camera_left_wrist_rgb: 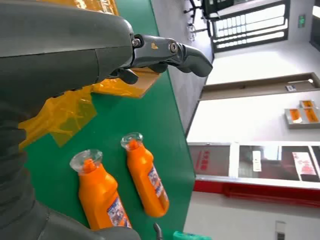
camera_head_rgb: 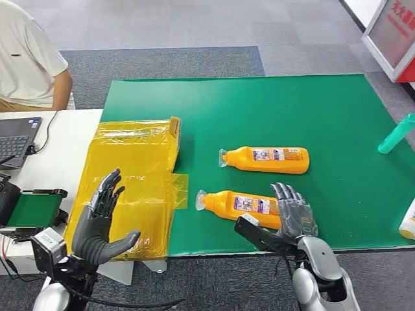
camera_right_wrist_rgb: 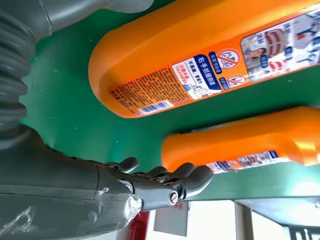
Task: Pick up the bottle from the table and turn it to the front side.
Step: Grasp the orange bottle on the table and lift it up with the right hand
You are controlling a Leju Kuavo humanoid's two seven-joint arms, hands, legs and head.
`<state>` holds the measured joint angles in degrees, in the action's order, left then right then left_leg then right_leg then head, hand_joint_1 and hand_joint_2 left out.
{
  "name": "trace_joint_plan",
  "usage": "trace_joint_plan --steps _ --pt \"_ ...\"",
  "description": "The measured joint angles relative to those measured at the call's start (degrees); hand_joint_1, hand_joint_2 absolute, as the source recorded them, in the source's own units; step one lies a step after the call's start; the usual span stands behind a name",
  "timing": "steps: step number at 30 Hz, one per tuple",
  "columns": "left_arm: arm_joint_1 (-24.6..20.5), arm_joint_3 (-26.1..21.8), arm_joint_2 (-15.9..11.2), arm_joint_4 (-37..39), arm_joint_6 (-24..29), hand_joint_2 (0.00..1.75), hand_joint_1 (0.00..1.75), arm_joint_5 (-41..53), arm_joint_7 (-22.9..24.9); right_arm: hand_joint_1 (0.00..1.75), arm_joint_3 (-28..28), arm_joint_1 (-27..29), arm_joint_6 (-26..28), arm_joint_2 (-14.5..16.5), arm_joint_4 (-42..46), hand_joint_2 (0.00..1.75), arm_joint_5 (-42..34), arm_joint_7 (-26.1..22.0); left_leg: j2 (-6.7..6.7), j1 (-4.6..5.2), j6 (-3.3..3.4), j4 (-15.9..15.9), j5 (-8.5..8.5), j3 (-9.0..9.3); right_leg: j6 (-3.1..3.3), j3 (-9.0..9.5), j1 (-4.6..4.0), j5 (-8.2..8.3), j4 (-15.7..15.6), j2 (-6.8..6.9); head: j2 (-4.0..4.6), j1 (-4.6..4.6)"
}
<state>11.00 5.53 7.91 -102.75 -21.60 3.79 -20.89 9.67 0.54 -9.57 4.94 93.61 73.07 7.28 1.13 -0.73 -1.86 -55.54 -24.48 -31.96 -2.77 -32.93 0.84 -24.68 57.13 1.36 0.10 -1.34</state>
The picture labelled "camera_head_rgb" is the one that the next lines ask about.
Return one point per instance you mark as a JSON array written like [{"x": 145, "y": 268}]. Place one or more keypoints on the white and yellow bottle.
[{"x": 409, "y": 223}]

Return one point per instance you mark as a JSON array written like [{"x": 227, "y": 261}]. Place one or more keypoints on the dark grey laptop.
[{"x": 14, "y": 139}]

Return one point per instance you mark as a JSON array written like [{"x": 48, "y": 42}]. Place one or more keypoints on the yellow plastic wrapped box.
[{"x": 136, "y": 171}]

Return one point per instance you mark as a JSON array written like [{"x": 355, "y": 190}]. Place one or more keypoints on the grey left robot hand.
[{"x": 92, "y": 234}]

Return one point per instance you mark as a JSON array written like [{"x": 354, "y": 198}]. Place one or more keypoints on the red and white sign stand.
[{"x": 388, "y": 34}]

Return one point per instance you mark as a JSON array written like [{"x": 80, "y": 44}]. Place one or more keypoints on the orange bottle with label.
[
  {"x": 269, "y": 161},
  {"x": 227, "y": 206}
]

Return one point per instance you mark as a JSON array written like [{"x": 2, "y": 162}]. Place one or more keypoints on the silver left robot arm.
[{"x": 51, "y": 298}]

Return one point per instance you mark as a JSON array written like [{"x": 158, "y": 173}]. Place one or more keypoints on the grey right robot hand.
[{"x": 296, "y": 219}]

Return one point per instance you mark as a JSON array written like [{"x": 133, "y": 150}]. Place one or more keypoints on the teal plastic bottle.
[{"x": 397, "y": 135}]

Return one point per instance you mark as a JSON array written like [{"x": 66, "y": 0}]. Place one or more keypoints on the person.
[{"x": 26, "y": 60}]

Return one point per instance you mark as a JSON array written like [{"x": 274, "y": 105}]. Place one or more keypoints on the green table mat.
[{"x": 340, "y": 129}]

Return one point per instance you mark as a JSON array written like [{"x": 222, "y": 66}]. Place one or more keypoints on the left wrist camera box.
[{"x": 48, "y": 249}]

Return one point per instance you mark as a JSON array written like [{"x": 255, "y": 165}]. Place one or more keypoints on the black device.
[{"x": 7, "y": 199}]

